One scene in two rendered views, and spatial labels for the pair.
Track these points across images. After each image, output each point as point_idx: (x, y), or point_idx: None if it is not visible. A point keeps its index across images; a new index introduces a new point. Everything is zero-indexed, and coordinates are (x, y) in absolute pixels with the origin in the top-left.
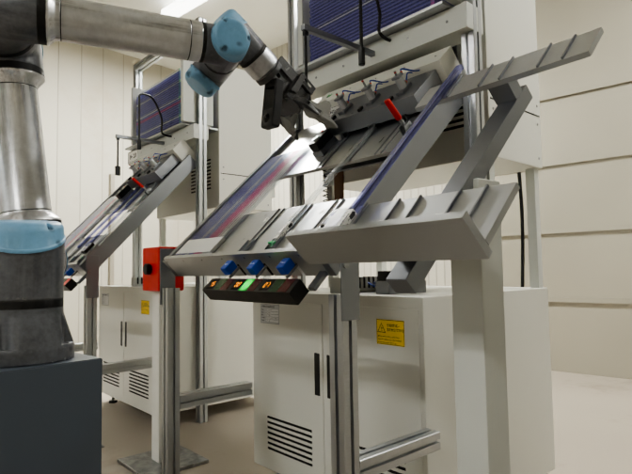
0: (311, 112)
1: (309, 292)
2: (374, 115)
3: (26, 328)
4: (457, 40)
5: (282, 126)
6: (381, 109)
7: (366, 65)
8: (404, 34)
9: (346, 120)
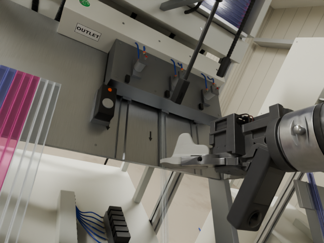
0: (242, 177)
1: None
2: (177, 108)
3: None
4: (216, 55)
5: (183, 165)
6: (188, 110)
7: (149, 11)
8: (200, 21)
9: (144, 94)
